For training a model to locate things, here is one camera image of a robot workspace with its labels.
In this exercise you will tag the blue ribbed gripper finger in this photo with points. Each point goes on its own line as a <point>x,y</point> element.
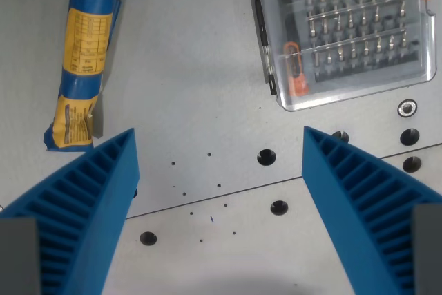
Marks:
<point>89,205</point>
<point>352,205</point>

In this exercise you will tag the clear screwdriver bit set case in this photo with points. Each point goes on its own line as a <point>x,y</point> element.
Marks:
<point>342,32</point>

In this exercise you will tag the silver hex socket bolt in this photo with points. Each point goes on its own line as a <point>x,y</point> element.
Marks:
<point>407,108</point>

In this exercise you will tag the rolled blue bag yellow label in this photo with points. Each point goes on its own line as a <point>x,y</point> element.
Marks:
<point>83,63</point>

